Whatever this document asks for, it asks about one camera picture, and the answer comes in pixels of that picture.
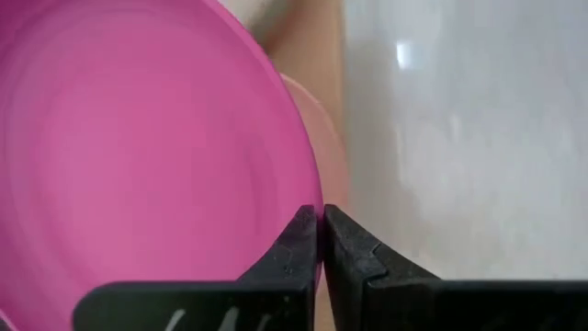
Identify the cream round plate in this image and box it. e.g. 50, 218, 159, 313
278, 72, 352, 331

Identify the pink round plate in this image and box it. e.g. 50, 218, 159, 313
0, 0, 325, 331

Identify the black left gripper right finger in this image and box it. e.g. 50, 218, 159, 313
322, 203, 588, 331

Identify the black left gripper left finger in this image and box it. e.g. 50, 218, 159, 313
72, 204, 320, 331

